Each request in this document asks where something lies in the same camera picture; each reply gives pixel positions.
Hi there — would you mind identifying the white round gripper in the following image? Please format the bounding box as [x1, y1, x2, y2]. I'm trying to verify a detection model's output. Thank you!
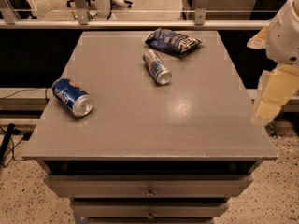
[247, 0, 299, 124]

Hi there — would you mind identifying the blue pepsi can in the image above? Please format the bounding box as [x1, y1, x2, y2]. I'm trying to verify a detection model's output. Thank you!
[52, 78, 93, 117]

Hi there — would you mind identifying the slim blue silver can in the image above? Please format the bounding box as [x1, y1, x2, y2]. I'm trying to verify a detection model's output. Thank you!
[143, 49, 172, 85]

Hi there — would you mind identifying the dark blue chip bag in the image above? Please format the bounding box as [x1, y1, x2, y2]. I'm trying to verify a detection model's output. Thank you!
[145, 28, 201, 58]

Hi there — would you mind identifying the grey drawer cabinet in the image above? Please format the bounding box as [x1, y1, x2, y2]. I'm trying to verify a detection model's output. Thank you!
[23, 31, 277, 224]

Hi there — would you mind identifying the upper grey drawer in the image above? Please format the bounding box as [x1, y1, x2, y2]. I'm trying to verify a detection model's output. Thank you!
[44, 175, 253, 198]

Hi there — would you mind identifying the grey drawer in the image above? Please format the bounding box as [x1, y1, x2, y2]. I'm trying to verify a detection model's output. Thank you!
[44, 175, 253, 198]
[71, 200, 229, 219]

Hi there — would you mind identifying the lower grey drawer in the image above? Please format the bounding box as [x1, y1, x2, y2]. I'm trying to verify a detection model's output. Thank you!
[71, 200, 229, 219]

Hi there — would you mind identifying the black floor cable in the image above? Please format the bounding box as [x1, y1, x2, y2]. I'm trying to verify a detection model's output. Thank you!
[0, 123, 32, 169]

